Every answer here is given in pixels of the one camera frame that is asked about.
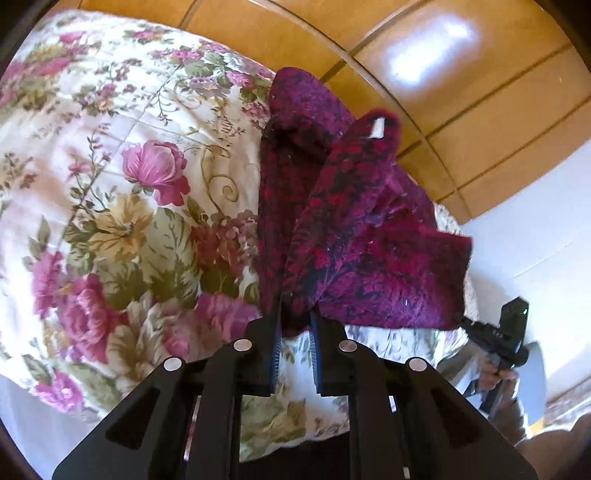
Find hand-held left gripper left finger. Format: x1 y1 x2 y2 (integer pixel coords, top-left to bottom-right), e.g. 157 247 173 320
52 295 283 480

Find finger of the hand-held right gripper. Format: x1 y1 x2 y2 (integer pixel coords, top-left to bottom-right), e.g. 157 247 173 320
452 312 481 337

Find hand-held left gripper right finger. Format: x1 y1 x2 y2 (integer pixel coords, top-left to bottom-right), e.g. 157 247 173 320
309 311 539 480

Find maroon knitted sweater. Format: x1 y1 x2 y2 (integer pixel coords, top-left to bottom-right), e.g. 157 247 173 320
256 67 475 337

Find person's right forearm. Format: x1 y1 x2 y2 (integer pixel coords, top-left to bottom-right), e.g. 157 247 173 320
501 340 548 446

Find person's right hand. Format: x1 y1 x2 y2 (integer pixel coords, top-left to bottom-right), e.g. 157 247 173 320
478 357 521 415

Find floral bedspread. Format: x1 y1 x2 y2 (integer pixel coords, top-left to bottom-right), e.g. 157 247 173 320
0 9 478 462

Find wooden wardrobe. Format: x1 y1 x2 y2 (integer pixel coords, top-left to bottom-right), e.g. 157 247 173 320
78 0 591 228

